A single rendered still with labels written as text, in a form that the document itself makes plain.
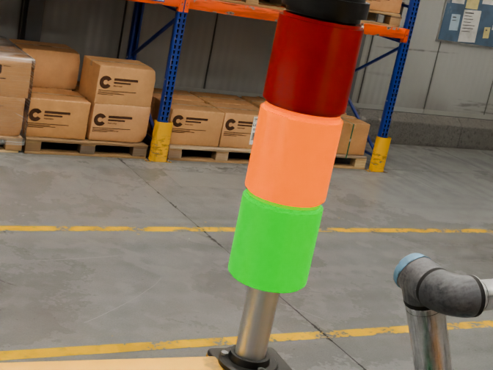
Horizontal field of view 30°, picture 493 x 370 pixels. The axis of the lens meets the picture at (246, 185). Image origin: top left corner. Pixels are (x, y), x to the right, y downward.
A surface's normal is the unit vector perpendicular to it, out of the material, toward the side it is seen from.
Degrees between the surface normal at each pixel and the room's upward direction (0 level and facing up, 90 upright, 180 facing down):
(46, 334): 0
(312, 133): 90
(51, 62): 88
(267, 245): 90
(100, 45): 90
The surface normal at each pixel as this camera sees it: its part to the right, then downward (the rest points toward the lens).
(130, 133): 0.49, 0.36
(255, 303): -0.35, 0.19
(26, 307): 0.19, -0.94
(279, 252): 0.03, 0.28
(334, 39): 0.29, 0.32
